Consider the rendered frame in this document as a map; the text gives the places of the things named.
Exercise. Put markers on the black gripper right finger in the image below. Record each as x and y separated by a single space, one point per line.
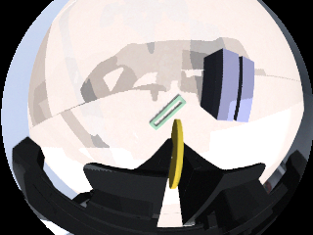
201 181

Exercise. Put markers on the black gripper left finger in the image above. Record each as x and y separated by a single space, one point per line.
146 182

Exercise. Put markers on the gold coin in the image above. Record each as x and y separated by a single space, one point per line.
177 154

